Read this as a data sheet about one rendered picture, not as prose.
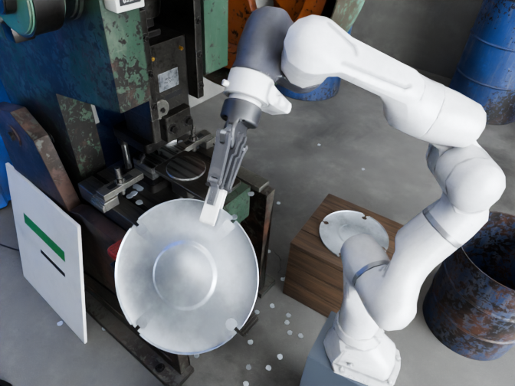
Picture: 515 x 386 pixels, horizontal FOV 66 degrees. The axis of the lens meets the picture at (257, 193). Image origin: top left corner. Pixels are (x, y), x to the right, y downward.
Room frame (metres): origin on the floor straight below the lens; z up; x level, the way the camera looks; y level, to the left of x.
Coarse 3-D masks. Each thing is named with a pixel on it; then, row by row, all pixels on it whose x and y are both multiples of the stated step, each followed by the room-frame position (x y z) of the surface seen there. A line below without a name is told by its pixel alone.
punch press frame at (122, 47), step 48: (96, 0) 0.83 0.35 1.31; (0, 48) 1.15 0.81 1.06; (48, 48) 0.98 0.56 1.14; (96, 48) 0.85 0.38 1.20; (144, 48) 0.90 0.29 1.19; (48, 96) 1.03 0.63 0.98; (96, 96) 0.88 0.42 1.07; (144, 96) 0.89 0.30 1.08; (96, 144) 1.06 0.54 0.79; (240, 192) 1.04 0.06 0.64
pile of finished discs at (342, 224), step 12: (336, 216) 1.27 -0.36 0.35; (348, 216) 1.27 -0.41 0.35; (360, 216) 1.28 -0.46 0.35; (324, 228) 1.19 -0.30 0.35; (336, 228) 1.19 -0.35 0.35; (348, 228) 1.19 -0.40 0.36; (360, 228) 1.19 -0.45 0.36; (372, 228) 1.21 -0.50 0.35; (384, 228) 1.21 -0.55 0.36; (324, 240) 1.11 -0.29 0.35; (336, 240) 1.12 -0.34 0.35; (384, 240) 1.14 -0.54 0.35; (336, 252) 1.06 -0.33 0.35
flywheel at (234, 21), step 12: (228, 0) 1.37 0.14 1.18; (240, 0) 1.34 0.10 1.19; (252, 0) 1.33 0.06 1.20; (276, 0) 1.26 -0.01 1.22; (288, 0) 1.24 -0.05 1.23; (300, 0) 1.21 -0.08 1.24; (312, 0) 1.15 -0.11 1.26; (324, 0) 1.13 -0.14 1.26; (228, 12) 1.37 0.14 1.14; (240, 12) 1.34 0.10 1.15; (288, 12) 1.23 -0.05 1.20; (300, 12) 1.17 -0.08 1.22; (312, 12) 1.15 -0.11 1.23; (324, 12) 1.14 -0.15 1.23; (228, 24) 1.37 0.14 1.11; (240, 24) 1.34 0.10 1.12; (228, 36) 1.37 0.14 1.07; (240, 36) 1.34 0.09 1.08; (228, 48) 1.34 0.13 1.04; (228, 60) 1.32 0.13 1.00
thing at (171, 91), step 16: (160, 32) 1.06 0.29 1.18; (176, 32) 1.08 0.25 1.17; (160, 48) 1.00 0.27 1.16; (176, 48) 1.04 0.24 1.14; (160, 64) 0.99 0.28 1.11; (176, 64) 1.04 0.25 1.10; (160, 80) 0.99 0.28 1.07; (176, 80) 1.03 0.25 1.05; (160, 96) 0.98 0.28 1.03; (176, 96) 1.03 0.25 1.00; (128, 112) 1.01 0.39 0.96; (160, 112) 0.96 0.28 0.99; (176, 112) 1.00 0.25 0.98; (128, 128) 1.02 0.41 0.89; (144, 128) 0.97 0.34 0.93; (160, 128) 0.97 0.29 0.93; (176, 128) 0.97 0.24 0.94
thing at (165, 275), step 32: (160, 224) 0.53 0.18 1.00; (192, 224) 0.52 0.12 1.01; (128, 256) 0.50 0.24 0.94; (160, 256) 0.48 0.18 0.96; (192, 256) 0.48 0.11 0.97; (224, 256) 0.48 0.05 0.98; (128, 288) 0.45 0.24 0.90; (160, 288) 0.44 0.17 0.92; (192, 288) 0.44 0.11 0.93; (224, 288) 0.43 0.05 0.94; (256, 288) 0.43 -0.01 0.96; (128, 320) 0.40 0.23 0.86; (160, 320) 0.40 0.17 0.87; (192, 320) 0.40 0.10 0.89; (224, 320) 0.39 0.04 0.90; (192, 352) 0.35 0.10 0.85
